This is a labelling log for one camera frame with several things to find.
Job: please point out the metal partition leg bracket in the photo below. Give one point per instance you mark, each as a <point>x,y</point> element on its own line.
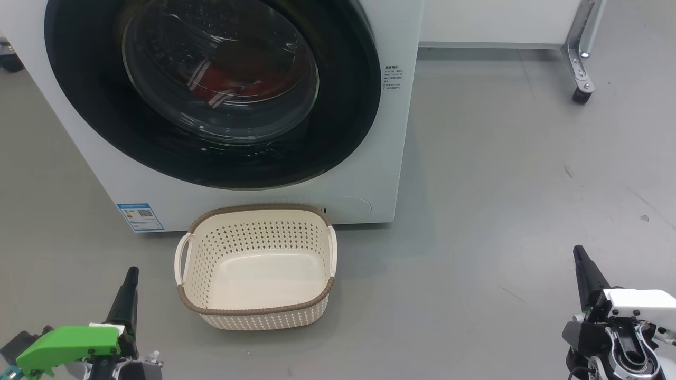
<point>578,53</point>

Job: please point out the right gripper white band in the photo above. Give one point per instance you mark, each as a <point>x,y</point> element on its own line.
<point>639,311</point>

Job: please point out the dark grey washing machine door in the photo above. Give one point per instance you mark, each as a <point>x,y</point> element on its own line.
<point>84,105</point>

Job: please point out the black caster wheel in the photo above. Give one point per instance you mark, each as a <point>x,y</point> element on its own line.
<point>582,96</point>
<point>10,62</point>

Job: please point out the white front-load washing machine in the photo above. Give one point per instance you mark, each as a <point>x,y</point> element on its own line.
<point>369,174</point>

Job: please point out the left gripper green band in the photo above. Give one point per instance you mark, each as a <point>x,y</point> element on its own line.
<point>68,345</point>

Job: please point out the blue energy label sticker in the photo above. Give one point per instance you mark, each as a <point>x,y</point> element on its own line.
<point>140,217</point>

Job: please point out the white partition panel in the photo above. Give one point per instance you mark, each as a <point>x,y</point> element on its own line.
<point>496,21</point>

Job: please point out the printed Chinese instruction label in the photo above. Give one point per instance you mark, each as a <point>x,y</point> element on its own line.
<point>393,78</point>

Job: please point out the cream perforated laundry basket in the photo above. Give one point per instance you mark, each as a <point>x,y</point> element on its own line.
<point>264,285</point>

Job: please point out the round drain filter cover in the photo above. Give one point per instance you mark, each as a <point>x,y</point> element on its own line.
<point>353,209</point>

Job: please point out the red white-striped garment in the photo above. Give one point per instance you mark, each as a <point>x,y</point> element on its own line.
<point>211,87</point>

